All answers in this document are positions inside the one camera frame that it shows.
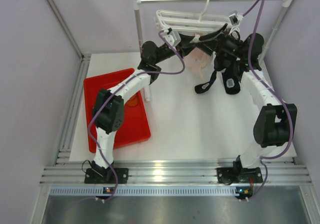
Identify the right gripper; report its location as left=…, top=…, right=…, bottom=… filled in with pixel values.
left=194, top=24, right=245, bottom=60

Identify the pink sock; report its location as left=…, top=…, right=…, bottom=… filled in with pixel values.
left=184, top=48, right=213, bottom=79

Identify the white clip sock hanger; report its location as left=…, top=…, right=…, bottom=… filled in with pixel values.
left=156, top=0, right=241, bottom=35

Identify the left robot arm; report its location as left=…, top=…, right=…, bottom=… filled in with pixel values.
left=84, top=31, right=216, bottom=184

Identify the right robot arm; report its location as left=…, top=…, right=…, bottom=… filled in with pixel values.
left=195, top=25, right=298, bottom=185

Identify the orange sock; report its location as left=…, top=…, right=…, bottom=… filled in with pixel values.
left=126, top=93, right=139, bottom=107

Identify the metal clothes rack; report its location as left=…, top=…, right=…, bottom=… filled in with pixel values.
left=130, top=0, right=298, bottom=103

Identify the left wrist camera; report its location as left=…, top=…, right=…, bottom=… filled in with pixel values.
left=163, top=28, right=181, bottom=47

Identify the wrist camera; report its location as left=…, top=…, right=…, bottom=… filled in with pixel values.
left=163, top=28, right=181, bottom=47
left=228, top=11, right=244, bottom=26

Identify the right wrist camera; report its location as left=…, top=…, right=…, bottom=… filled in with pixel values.
left=228, top=11, right=244, bottom=26

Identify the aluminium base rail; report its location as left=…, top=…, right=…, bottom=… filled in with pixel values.
left=40, top=158, right=312, bottom=186

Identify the perforated cable duct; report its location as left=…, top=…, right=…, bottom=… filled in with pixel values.
left=49, top=185, right=252, bottom=197

